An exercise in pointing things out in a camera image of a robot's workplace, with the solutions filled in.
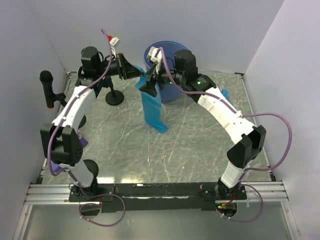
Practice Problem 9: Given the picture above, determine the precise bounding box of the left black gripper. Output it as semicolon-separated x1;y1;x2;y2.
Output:
96;53;145;80

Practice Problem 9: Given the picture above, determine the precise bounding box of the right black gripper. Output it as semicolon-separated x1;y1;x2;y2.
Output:
139;59;186;98

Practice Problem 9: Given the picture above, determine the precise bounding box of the blue plastic trash bin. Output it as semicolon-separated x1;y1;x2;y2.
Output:
143;40;193;104

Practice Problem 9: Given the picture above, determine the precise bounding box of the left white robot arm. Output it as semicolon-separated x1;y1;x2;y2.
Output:
40;46;144;201

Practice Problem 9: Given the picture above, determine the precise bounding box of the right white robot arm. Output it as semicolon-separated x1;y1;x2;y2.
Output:
139;46;267;199

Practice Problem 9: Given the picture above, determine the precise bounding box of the blue trash bag roll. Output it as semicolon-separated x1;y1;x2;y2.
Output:
221;89;229;100

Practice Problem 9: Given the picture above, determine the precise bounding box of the beige microphone on stand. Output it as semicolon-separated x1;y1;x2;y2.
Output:
105;77;125;106

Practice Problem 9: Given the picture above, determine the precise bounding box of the black microphone on stand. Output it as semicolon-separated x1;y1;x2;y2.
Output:
39;70;67;109

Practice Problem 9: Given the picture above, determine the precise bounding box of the purple clear box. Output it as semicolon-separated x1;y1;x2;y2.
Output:
77;132;89;148

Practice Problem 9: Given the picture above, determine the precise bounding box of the purple microphone on stand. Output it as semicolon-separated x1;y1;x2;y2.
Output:
51;158;100;180

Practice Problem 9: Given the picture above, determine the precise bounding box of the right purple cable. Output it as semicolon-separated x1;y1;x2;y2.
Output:
154;46;293;224

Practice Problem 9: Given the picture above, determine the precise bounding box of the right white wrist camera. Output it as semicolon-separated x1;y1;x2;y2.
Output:
147;46;163;74

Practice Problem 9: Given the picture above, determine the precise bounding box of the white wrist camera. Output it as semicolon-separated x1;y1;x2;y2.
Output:
147;46;163;74
108;35;121;55

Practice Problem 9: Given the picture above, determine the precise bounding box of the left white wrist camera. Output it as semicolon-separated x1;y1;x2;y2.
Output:
108;35;121;55

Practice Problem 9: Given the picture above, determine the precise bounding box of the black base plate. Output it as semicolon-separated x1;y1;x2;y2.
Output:
68;182;247;213

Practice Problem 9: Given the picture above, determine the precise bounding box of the aluminium rail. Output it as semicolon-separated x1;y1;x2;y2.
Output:
23;181;289;205

